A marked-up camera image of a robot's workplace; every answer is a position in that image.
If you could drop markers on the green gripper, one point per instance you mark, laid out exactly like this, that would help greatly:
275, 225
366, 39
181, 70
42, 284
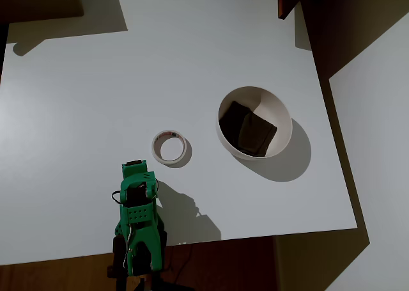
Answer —
134, 164

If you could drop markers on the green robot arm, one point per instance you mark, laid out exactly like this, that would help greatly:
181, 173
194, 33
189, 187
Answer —
150, 230

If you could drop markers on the beige round bowl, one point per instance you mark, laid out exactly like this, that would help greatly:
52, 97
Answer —
281, 112

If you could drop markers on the white masking tape roll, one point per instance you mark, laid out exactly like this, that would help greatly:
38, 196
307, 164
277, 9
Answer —
155, 145

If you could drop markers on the dark brown box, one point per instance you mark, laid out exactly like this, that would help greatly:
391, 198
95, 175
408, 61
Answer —
38, 0

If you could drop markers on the black folded cloth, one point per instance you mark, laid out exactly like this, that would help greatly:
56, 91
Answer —
249, 131

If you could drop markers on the brown wooden board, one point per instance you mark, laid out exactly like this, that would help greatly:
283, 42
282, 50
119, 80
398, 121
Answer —
287, 0

